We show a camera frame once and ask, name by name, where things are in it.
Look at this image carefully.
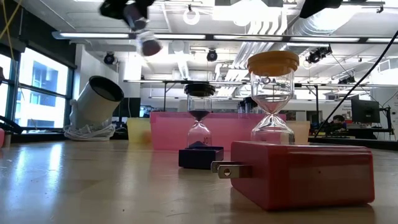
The black hanging cable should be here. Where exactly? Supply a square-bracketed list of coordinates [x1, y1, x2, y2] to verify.
[314, 30, 398, 137]

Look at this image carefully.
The black background desk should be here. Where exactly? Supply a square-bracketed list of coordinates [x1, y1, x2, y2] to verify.
[309, 129, 398, 150]

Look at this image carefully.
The black angled strut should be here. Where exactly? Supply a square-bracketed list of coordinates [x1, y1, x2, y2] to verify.
[0, 114, 26, 135]

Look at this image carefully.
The large red wall charger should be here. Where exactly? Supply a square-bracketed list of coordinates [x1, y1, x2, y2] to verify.
[211, 141, 376, 212]

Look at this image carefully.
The person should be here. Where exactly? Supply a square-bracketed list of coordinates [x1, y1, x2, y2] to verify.
[326, 114, 348, 133]

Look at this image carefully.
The yellow hanging cable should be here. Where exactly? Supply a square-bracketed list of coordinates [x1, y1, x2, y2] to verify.
[0, 0, 22, 63]

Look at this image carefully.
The blue digital timer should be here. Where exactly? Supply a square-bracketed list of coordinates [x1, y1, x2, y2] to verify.
[178, 144, 224, 170]

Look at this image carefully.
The black-capped red sand hourglass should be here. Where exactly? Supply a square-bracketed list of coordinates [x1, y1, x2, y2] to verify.
[243, 96, 259, 114]

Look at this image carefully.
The pink wall charger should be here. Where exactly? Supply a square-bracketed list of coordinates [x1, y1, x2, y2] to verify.
[0, 128, 12, 149]

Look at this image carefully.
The cream translucent bin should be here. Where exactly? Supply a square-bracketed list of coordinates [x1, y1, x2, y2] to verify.
[285, 120, 311, 146]

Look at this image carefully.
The large window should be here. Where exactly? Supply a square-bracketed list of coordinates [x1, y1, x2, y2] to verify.
[0, 46, 75, 130]

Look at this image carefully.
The overhead rig light bar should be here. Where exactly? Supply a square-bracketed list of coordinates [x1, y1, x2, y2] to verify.
[52, 30, 398, 44]

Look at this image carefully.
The white cylindrical spotlight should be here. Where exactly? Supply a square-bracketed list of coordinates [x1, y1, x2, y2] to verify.
[68, 75, 124, 131]

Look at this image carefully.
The white coiled cable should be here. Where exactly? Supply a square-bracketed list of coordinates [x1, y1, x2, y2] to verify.
[63, 123, 116, 142]

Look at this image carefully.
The silver ceiling ventilation duct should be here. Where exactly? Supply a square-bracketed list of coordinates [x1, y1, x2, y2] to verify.
[231, 0, 358, 69]

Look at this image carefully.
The black background rig frame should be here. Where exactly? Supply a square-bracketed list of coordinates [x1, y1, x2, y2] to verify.
[123, 79, 249, 112]

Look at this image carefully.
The pink plastic bin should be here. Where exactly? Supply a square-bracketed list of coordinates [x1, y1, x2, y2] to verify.
[150, 111, 287, 152]

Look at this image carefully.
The black background monitor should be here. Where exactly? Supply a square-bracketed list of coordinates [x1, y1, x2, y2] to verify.
[351, 98, 381, 124]

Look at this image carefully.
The yellow translucent bin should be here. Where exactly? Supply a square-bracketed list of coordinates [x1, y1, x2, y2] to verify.
[126, 117, 153, 144]

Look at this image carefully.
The dark background screen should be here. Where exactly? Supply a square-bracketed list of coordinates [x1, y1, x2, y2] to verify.
[113, 97, 141, 118]

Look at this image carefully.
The yellow-capped hourglass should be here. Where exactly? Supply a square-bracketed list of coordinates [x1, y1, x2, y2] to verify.
[247, 50, 300, 146]

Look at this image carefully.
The black ceiling camera cluster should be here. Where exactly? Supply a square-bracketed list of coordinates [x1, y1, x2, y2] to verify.
[306, 45, 333, 65]

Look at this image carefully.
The pink-capped hourglass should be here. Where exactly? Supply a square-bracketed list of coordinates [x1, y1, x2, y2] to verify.
[123, 2, 163, 57]

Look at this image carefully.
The black-capped blue sand hourglass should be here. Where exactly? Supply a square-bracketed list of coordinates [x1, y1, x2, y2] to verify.
[183, 82, 216, 149]

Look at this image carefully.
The black monitor stand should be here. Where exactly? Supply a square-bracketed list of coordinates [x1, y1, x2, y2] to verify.
[378, 106, 394, 134]

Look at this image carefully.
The white ring ceiling lamp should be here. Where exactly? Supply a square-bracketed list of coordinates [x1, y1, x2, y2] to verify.
[182, 7, 200, 26]

